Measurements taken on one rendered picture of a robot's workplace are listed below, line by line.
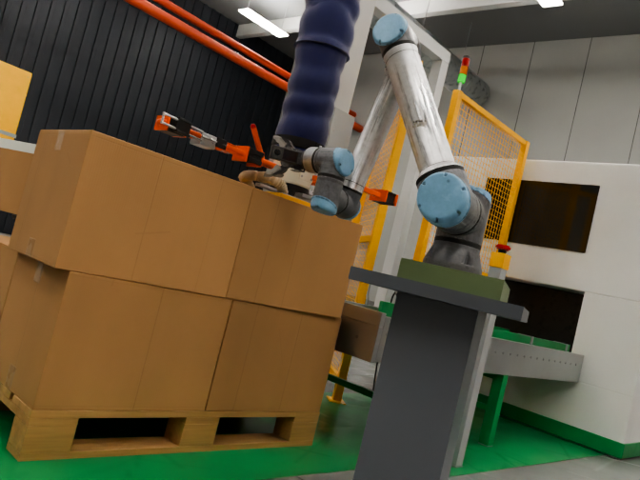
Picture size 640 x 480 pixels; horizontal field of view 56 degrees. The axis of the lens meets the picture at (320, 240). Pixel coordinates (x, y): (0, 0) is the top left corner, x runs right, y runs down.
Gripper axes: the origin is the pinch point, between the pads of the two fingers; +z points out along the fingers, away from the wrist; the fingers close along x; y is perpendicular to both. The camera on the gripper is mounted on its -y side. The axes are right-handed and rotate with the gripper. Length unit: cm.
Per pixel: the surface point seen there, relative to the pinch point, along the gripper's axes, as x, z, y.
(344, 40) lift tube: 57, 2, 27
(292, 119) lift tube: 20.0, 10.0, 17.7
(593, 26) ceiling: 512, 250, 906
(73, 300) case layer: -61, -1, -59
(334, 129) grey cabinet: 56, 98, 138
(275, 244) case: -30.5, -4.9, 10.0
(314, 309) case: -51, -7, 38
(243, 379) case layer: -81, -4, 11
